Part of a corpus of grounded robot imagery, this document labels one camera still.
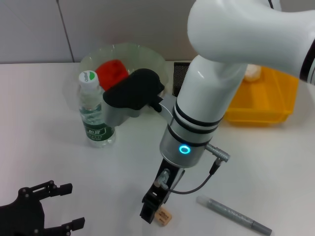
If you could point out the translucent green bowl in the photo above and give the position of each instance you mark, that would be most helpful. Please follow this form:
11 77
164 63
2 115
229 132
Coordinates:
145 59

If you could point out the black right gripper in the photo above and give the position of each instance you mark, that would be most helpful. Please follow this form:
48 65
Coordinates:
172 172

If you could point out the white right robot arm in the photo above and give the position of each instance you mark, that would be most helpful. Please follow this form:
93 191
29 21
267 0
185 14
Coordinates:
246 29

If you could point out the clear water bottle green label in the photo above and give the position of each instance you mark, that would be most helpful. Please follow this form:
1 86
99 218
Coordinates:
94 132

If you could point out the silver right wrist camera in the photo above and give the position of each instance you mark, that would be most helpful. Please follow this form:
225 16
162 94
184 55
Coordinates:
133 91

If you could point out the grey marker pen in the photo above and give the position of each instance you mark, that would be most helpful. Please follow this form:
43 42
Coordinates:
231 214

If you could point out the black mesh pen holder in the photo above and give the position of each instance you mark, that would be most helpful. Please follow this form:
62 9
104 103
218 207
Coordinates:
179 76

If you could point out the white paper ball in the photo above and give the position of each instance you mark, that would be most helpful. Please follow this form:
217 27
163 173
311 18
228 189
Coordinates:
252 73

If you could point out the tan eraser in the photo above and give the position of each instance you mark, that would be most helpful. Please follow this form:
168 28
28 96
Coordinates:
165 217

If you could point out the yellow plastic storage bin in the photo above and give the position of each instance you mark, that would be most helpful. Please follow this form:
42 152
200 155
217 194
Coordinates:
265 98

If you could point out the orange fruit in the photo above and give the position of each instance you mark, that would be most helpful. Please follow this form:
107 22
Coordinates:
110 71

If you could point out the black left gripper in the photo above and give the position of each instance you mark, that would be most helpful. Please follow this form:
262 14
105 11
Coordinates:
22 216

